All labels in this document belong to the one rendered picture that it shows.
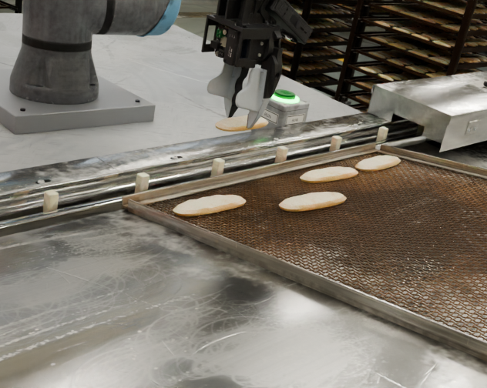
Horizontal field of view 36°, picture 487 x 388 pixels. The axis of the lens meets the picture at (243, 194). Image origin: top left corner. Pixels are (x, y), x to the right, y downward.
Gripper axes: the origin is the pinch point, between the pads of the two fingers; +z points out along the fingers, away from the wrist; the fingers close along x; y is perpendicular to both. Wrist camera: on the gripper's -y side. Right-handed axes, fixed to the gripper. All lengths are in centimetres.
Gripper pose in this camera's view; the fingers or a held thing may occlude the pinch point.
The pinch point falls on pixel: (243, 113)
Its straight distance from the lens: 111.6
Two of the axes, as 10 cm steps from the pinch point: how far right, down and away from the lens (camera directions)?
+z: -1.8, 9.0, 4.1
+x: 6.9, 4.1, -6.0
